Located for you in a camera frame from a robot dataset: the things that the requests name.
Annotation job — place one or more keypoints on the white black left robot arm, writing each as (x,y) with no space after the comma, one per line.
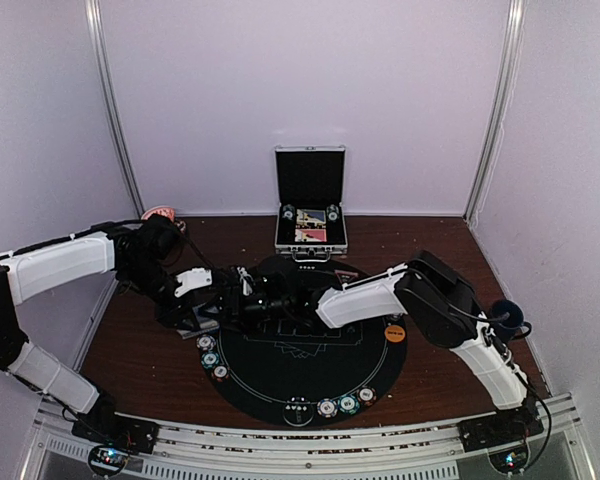
(51,272)

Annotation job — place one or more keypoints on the green chips front seat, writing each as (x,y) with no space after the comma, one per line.
(348,404)

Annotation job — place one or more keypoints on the right chip stack in case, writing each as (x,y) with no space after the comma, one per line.
(332,213)

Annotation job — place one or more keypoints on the blue white chips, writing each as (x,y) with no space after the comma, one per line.
(327,408)
(205,343)

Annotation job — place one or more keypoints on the clear round dealer button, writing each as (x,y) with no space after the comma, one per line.
(298,412)

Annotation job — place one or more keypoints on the orange big blind button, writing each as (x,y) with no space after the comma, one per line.
(395,333)

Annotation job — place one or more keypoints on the orange chips front seat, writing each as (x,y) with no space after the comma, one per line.
(367,396)

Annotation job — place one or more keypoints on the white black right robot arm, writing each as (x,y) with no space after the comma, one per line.
(440,302)

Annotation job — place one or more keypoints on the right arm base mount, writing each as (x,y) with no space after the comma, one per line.
(502,427)

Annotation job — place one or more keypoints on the left chip stack in case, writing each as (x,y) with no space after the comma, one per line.
(288,212)

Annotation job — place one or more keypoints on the red black triangle marker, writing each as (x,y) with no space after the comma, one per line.
(346,275)

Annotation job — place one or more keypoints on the dark blue mug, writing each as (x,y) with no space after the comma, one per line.
(508,321)

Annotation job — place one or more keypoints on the red card box in case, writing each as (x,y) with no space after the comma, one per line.
(310,235)

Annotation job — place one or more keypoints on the chip stack in case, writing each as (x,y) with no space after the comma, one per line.
(288,212)
(332,213)

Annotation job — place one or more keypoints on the orange chips seat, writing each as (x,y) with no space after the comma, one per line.
(367,396)
(220,373)

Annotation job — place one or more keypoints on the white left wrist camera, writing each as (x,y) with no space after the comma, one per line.
(192,279)

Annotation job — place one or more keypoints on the aluminium front rail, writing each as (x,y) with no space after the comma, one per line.
(431,450)

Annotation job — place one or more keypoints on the round black poker mat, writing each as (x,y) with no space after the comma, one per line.
(270,366)

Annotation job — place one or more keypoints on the green chips seat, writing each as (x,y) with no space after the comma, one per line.
(348,404)
(210,360)

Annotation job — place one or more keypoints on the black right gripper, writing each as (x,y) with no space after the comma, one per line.
(239,307)

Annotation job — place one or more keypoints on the red white patterned bowl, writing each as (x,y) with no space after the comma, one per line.
(164,211)

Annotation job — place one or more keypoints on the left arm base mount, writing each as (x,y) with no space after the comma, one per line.
(115,430)

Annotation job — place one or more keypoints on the blue card box in case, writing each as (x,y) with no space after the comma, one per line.
(310,218)

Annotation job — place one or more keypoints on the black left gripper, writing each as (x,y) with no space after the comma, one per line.
(178,310)

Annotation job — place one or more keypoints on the aluminium poker case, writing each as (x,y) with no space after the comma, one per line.
(310,177)

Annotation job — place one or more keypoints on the grey blue card deck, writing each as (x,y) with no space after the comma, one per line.
(196,323)

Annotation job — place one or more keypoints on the blue white chips front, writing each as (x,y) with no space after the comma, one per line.
(327,408)

